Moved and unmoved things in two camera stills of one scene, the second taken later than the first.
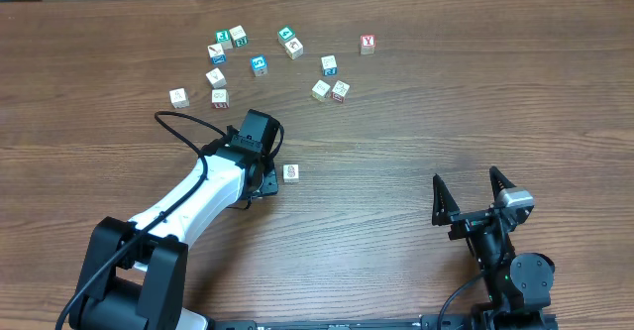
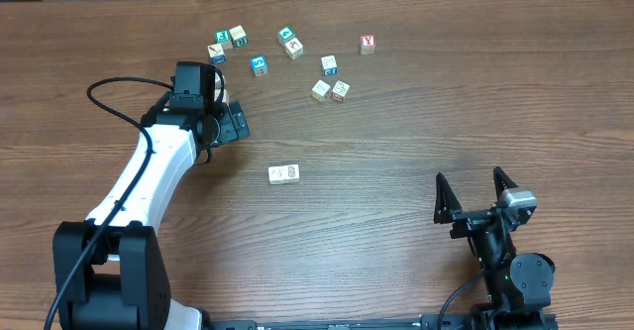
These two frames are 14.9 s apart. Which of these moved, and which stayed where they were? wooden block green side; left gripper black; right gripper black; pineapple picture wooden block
Moved: left gripper black
Stayed: right gripper black; wooden block green side; pineapple picture wooden block
